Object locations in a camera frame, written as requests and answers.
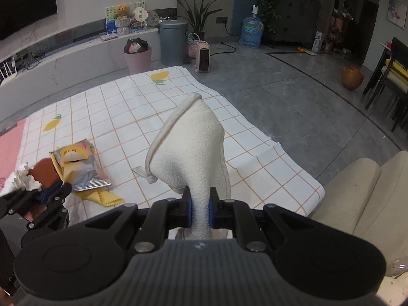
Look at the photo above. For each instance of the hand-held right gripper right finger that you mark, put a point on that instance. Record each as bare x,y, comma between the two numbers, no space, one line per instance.
210,212

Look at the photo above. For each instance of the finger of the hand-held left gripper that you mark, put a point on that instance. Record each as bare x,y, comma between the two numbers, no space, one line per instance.
55,197
19,199

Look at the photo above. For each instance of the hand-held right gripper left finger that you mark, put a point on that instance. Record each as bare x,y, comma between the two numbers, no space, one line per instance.
190,210

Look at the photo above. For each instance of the white tissue paper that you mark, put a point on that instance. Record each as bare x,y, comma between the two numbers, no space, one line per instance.
19,178

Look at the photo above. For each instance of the brown bear-shaped plush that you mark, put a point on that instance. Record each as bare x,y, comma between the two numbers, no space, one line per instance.
44,170

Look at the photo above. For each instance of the cream fleece towel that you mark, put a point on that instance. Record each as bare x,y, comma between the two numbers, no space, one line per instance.
191,140

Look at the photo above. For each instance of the silver yellow snack packet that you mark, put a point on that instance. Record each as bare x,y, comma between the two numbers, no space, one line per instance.
83,169

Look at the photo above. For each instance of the yellow zigzag-edge cloth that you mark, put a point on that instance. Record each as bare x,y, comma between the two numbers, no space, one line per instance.
102,197

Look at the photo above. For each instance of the pink printed mat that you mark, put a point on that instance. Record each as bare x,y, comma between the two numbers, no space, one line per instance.
11,146

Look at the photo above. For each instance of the white checked lemon-print blanket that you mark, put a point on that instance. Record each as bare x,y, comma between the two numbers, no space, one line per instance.
127,118

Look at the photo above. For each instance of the white router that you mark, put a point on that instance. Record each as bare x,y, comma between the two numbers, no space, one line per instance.
8,68

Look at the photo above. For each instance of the white marble TV console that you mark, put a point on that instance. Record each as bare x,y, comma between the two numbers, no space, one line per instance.
79,57

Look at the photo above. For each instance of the pink space heater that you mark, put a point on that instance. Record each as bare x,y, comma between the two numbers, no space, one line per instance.
203,57

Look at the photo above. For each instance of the pink waste bin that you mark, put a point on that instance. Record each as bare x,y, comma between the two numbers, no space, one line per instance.
138,59

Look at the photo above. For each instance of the pink woven basket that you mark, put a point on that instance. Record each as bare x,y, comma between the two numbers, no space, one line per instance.
193,47

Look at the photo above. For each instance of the grey pedal trash can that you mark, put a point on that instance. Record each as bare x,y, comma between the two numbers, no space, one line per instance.
173,43

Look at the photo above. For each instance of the flat book on console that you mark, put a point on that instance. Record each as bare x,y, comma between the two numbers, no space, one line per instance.
109,37

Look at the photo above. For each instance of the blue water bottle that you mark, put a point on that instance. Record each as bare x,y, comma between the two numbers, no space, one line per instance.
251,30

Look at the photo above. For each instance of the green greeting card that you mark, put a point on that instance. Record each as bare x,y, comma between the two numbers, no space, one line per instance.
110,16

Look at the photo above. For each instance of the copper bowl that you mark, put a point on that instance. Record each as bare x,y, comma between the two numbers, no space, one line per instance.
352,78

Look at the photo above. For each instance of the small teddy bear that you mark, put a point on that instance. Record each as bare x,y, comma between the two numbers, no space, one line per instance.
121,12

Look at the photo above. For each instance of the long-leaf potted plant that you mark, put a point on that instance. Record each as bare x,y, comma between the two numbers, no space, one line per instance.
199,12

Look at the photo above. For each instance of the white carton box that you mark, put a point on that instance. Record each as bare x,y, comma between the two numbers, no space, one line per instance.
317,42

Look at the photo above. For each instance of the dark grey cabinet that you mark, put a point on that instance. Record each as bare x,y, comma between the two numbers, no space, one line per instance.
296,19

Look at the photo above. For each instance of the black dining chair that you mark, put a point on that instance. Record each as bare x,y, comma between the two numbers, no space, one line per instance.
395,95

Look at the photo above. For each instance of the yellow seat cushion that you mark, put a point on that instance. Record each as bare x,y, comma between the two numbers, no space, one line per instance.
397,71

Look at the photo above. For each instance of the black wall socket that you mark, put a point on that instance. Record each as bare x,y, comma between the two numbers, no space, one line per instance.
222,20

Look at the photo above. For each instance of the black wall television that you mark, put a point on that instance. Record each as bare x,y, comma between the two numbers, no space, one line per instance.
25,0

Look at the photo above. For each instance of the abstract wall painting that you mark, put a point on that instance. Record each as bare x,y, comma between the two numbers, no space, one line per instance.
398,12

